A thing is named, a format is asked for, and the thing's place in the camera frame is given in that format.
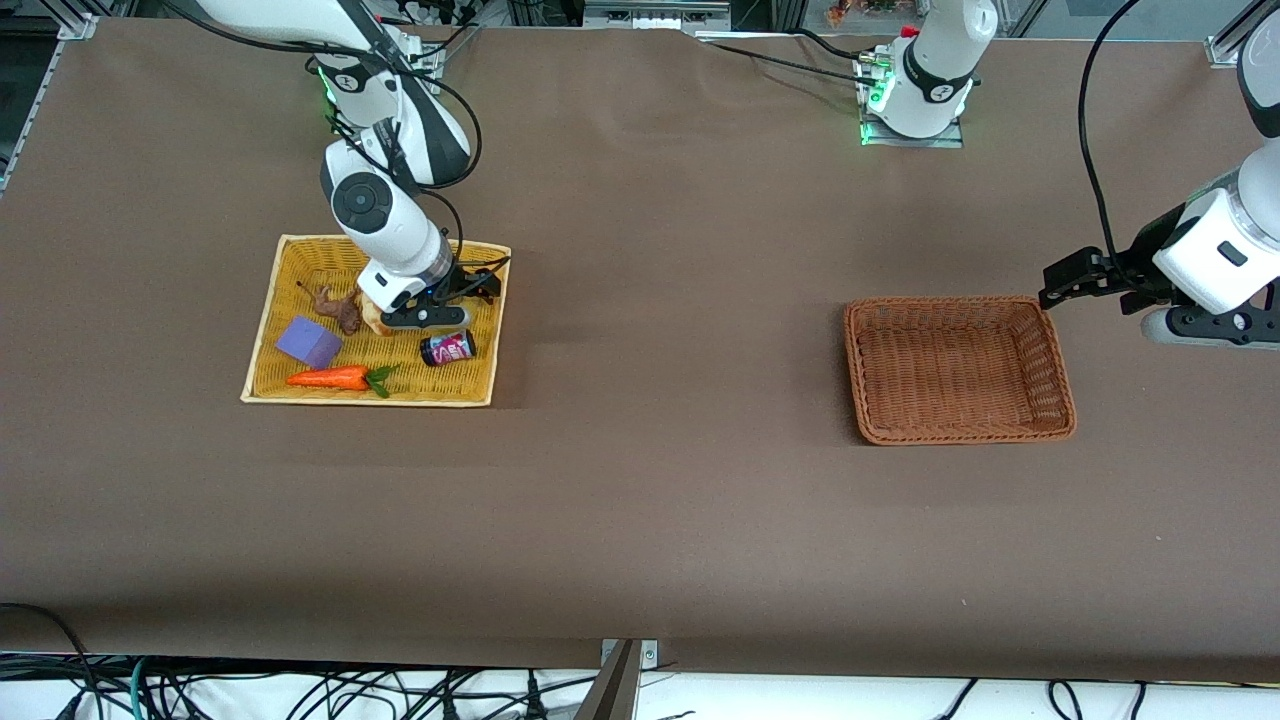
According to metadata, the black floor cable loop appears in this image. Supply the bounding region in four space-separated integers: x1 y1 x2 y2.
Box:
0 602 101 720

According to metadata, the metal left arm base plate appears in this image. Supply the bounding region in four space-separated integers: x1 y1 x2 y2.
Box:
858 55 967 150

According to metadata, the black base cable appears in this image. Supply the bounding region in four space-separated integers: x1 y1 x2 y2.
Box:
795 27 881 63
700 40 883 87

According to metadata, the small black pink can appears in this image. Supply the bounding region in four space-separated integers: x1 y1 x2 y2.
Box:
419 329 477 368

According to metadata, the grey metal bar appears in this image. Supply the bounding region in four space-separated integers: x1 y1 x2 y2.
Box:
574 640 642 720

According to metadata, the orange toy carrot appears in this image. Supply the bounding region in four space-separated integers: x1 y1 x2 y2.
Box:
285 364 401 399

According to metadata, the brown wicker basket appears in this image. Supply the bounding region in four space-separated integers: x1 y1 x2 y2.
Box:
843 295 1078 446

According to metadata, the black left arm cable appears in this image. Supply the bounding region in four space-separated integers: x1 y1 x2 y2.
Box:
1077 0 1153 286

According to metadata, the metal table edge bracket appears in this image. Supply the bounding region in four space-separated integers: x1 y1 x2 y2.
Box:
600 638 660 669

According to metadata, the purple foam block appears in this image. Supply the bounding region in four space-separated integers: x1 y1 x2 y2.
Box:
275 315 344 371

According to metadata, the brown toy animal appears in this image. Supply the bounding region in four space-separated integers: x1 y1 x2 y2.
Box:
296 281 364 336

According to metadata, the yellow wicker basket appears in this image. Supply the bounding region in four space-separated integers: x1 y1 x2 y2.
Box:
240 234 512 408

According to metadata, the grey metal box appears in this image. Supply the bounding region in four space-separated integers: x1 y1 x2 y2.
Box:
584 0 732 32

